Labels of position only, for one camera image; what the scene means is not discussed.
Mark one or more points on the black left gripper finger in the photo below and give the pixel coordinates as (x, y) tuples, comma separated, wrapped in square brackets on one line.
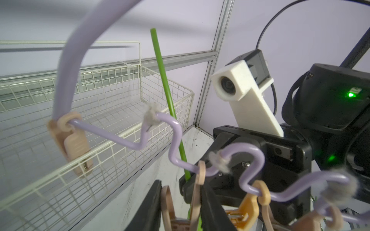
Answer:
[(148, 216)]

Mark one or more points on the white wire wall basket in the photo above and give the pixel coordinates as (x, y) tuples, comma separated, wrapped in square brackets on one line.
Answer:
[(51, 180)]

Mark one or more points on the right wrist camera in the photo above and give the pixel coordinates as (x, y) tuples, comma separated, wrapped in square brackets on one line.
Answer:
[(242, 83)]

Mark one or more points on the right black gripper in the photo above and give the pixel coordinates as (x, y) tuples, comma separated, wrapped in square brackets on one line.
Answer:
[(288, 158)]

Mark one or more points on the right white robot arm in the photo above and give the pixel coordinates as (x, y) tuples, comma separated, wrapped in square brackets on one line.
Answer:
[(325, 138)]

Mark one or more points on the black clothes rack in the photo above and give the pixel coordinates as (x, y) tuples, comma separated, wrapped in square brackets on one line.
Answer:
[(358, 51)]

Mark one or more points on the blue tulip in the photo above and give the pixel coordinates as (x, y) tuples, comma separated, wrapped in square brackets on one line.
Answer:
[(170, 104)]

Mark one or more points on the purple clip hanger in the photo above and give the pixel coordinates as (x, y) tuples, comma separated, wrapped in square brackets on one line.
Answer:
[(67, 129)]

